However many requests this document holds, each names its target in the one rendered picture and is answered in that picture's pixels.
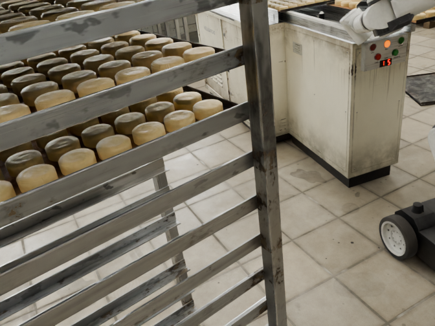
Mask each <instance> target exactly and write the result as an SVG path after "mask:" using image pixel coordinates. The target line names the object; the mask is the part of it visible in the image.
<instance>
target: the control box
mask: <svg viewBox="0 0 435 326"><path fill-rule="evenodd" d="M401 37H403V38H404V42H403V43H402V44H399V38H401ZM407 38H408V33H406V32H402V33H398V34H393V35H389V36H387V37H383V38H376V39H371V40H368V41H365V42H364V43H363V44H361V48H362V49H361V71H364V72H365V71H370V70H373V69H378V68H381V67H382V66H381V64H382V61H383V62H384V66H383V67H386V66H388V61H390V64H389V65H393V64H396V63H401V62H404V61H405V58H406V51H407ZM388 40H389V41H390V45H389V47H385V42H386V41H388ZM372 44H375V45H376V48H375V50H370V47H371V45H372ZM395 49H397V50H398V51H399V53H398V55H397V56H394V55H393V51H394V50H395ZM376 54H380V55H381V59H380V60H376V59H375V56H376ZM389 59H390V60H389Z"/></svg>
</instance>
